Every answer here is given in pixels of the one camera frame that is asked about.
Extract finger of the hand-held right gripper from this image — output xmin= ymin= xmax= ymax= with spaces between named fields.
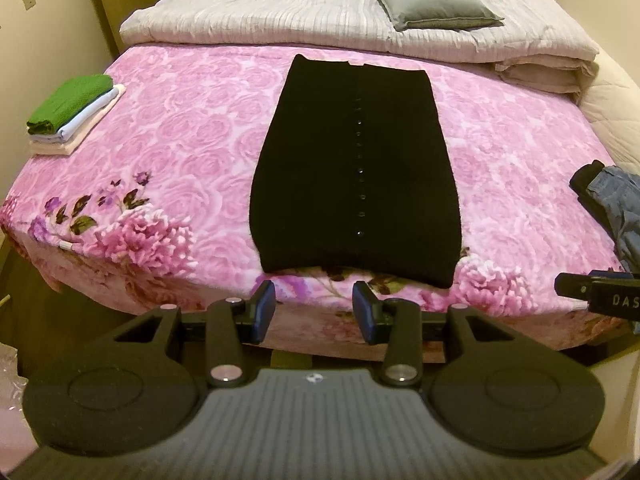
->
xmin=555 ymin=270 xmax=640 ymax=320

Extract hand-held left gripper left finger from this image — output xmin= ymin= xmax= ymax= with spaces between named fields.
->
xmin=114 ymin=280 xmax=277 ymax=388

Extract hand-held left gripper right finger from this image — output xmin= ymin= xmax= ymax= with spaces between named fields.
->
xmin=352 ymin=281 xmax=512 ymax=387

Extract black buttoned cardigan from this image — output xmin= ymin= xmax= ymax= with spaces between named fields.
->
xmin=248 ymin=54 xmax=462 ymax=289

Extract blue jeans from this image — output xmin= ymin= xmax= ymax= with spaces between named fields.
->
xmin=586 ymin=165 xmax=640 ymax=274

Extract dark cloth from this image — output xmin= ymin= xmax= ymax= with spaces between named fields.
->
xmin=569 ymin=160 xmax=607 ymax=211

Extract pink floral blanket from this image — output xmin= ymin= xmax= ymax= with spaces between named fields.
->
xmin=0 ymin=42 xmax=630 ymax=351

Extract folded cream cloth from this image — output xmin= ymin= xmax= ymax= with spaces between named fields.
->
xmin=28 ymin=93 xmax=126 ymax=156

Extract folded light blue cloth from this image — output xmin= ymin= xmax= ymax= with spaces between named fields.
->
xmin=28 ymin=84 xmax=125 ymax=144

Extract folded green towel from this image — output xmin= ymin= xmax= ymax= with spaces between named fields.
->
xmin=26 ymin=74 xmax=115 ymax=136

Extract folded beige quilt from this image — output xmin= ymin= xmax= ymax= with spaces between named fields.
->
xmin=119 ymin=0 xmax=601 ymax=107

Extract grey pillow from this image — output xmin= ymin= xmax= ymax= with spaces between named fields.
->
xmin=375 ymin=0 xmax=505 ymax=31

